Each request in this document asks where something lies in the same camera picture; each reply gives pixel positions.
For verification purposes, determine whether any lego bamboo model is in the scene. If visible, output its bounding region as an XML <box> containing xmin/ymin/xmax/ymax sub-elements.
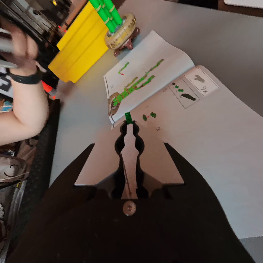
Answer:
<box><xmin>89</xmin><ymin>0</ymin><xmax>140</xmax><ymax>57</ymax></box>

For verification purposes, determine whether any black wristband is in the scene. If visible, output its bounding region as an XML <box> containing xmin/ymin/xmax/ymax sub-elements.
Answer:
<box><xmin>7</xmin><ymin>68</ymin><xmax>42</xmax><ymax>85</ymax></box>

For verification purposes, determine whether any black equipment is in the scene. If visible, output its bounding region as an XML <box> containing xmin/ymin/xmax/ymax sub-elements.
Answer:
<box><xmin>0</xmin><ymin>0</ymin><xmax>71</xmax><ymax>68</ymax></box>

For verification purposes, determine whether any person's left hand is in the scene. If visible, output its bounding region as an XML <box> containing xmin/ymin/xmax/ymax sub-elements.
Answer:
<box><xmin>0</xmin><ymin>17</ymin><xmax>40</xmax><ymax>77</ymax></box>

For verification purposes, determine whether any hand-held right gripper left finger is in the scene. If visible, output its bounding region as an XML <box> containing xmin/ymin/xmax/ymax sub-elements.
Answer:
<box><xmin>74</xmin><ymin>121</ymin><xmax>127</xmax><ymax>199</ymax></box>

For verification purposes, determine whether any beige printed bag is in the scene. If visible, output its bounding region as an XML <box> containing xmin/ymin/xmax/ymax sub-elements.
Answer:
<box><xmin>0</xmin><ymin>140</ymin><xmax>39</xmax><ymax>185</ymax></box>

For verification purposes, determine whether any white tray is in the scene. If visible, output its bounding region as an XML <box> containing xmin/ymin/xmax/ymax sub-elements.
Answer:
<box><xmin>224</xmin><ymin>0</ymin><xmax>263</xmax><ymax>8</ymax></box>

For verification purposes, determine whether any orange traffic cone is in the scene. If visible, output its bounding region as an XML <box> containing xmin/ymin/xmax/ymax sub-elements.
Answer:
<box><xmin>41</xmin><ymin>80</ymin><xmax>57</xmax><ymax>100</ymax></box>

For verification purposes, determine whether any person's left forearm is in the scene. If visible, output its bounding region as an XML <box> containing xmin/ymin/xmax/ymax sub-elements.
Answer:
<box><xmin>0</xmin><ymin>79</ymin><xmax>50</xmax><ymax>146</ymax></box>

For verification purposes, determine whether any lego instruction booklet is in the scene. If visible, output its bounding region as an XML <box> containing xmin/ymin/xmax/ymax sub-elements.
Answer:
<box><xmin>103</xmin><ymin>30</ymin><xmax>263</xmax><ymax>240</ymax></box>

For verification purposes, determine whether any yellow plastic bin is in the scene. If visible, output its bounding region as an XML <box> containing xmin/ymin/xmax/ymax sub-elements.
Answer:
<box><xmin>48</xmin><ymin>1</ymin><xmax>109</xmax><ymax>83</ymax></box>

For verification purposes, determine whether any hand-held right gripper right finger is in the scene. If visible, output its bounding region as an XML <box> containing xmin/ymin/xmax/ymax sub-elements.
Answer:
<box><xmin>132</xmin><ymin>120</ymin><xmax>185</xmax><ymax>199</ymax></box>

